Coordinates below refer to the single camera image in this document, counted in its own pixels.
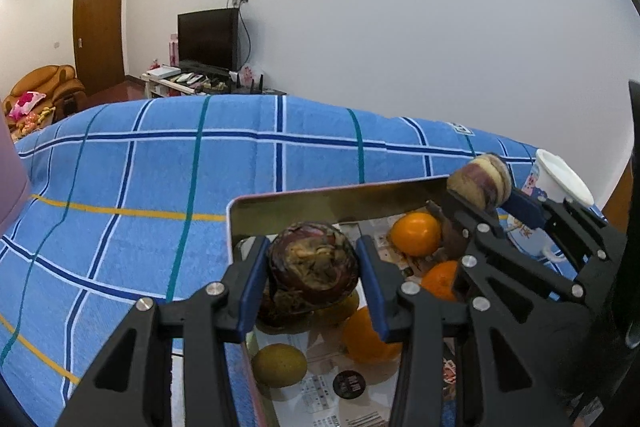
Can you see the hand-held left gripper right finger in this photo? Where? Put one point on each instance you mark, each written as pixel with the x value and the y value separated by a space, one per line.
pixel 372 292

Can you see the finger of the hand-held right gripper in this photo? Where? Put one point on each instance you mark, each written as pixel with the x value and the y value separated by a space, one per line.
pixel 500 257
pixel 522 207

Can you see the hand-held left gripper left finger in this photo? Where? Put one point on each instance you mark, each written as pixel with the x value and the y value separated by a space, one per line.
pixel 252 287

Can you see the yellowish green round fruit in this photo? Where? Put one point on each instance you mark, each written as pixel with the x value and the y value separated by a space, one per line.
pixel 279 364
pixel 345 307

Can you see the dark brown round fruit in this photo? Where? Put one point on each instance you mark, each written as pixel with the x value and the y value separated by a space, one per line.
pixel 275 312

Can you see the orange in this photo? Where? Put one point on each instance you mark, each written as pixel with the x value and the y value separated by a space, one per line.
pixel 440 279
pixel 415 234
pixel 362 337

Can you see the pink metal tin box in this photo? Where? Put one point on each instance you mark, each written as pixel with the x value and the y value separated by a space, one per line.
pixel 340 202

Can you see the white mug with purple print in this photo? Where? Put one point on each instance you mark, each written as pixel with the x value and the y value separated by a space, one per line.
pixel 560 177

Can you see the printed paper leaflet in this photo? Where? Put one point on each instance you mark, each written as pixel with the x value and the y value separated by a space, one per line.
pixel 320 397

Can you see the blue plaid towel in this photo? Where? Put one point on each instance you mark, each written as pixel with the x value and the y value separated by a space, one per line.
pixel 150 182

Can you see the black router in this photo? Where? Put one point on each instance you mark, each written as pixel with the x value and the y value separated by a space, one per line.
pixel 247 86

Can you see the pink floral ornament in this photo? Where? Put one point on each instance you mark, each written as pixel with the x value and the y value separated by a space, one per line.
pixel 247 72

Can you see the grey remote control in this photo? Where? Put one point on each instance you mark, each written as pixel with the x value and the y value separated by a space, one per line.
pixel 182 78
pixel 195 79

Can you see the white television stand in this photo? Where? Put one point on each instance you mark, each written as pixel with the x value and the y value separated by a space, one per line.
pixel 160 88

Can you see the white set-top box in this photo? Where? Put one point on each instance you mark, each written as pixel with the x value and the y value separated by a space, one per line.
pixel 163 72

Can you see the pink carton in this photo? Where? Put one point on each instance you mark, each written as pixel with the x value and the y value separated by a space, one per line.
pixel 173 49

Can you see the black television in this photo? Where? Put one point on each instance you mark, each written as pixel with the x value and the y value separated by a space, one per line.
pixel 207 39

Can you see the pink tumbler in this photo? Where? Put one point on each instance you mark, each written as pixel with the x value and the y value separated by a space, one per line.
pixel 10 177

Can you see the yellow orange toy pile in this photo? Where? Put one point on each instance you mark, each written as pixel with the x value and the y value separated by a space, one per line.
pixel 30 119

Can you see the orange leather armchair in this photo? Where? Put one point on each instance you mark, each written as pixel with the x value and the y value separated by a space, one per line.
pixel 55 82

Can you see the pink floral pillow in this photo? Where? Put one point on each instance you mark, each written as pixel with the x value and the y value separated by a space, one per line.
pixel 27 99

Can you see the brown wooden door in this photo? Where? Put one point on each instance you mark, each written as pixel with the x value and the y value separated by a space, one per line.
pixel 100 32

